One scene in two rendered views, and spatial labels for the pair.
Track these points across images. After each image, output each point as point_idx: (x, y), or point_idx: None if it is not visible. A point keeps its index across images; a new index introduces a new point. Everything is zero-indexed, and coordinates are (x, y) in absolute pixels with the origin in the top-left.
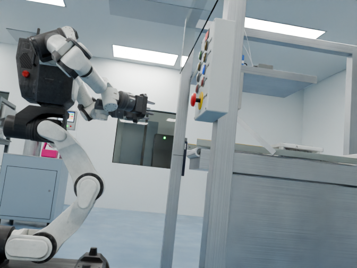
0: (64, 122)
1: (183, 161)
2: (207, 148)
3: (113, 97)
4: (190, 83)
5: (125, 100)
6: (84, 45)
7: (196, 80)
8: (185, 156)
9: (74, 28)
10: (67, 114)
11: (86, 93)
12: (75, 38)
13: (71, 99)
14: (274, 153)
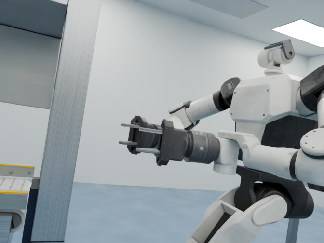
0: (240, 183)
1: (29, 242)
2: (9, 178)
3: None
4: (62, 9)
5: None
6: (172, 106)
7: (52, 17)
8: (26, 229)
9: (267, 46)
10: (249, 173)
11: (317, 122)
12: (278, 49)
13: (241, 149)
14: None
